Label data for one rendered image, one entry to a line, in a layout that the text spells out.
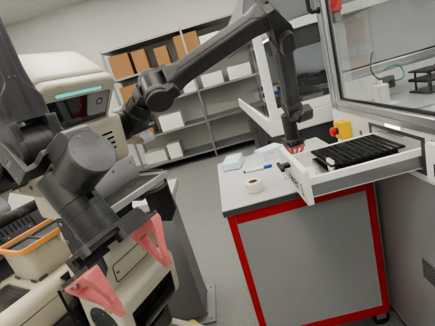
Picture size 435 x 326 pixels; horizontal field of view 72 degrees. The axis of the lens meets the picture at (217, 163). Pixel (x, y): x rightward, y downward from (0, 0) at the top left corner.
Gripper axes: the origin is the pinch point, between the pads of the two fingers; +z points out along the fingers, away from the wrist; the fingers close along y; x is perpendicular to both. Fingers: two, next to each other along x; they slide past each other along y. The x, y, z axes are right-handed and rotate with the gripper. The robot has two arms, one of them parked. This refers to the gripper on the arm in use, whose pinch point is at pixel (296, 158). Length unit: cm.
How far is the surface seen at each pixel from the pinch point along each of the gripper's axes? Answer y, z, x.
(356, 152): -34.6, -8.6, -6.2
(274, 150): 25.7, 1.8, 0.8
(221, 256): 74, 82, 43
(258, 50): 49, -48, -10
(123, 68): 364, -86, 95
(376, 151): -38.7, -8.8, -9.8
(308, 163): -18.2, -3.3, 3.0
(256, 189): -9.2, 3.8, 22.4
